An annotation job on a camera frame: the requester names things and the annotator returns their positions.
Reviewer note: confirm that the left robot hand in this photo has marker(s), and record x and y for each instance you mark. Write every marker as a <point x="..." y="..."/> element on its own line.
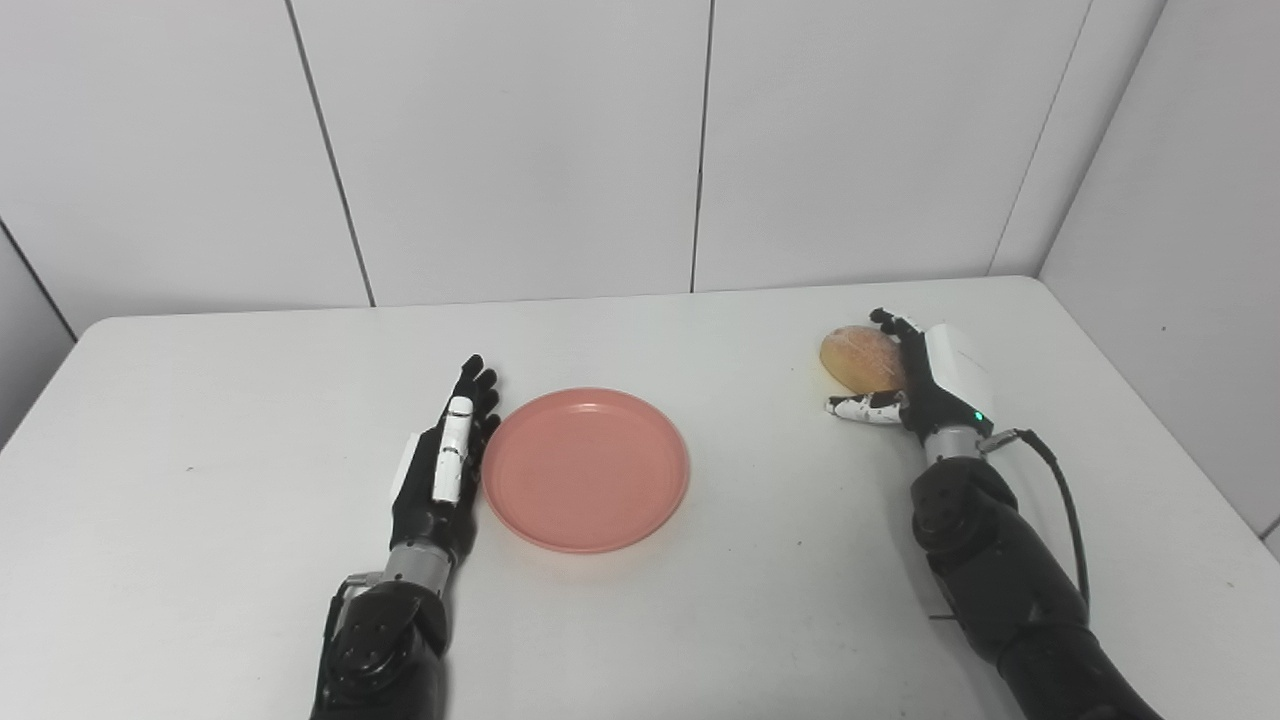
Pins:
<point x="445" y="470"/>

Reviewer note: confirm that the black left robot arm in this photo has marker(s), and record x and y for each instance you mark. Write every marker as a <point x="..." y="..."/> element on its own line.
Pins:
<point x="385" y="640"/>

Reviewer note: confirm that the bread roll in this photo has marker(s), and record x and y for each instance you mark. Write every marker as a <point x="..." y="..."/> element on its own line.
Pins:
<point x="862" y="358"/>

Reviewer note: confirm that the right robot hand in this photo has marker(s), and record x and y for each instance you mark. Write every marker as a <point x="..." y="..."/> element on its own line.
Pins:
<point x="935" y="385"/>

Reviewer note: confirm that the pink plate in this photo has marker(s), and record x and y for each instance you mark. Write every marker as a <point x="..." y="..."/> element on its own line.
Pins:
<point x="587" y="470"/>

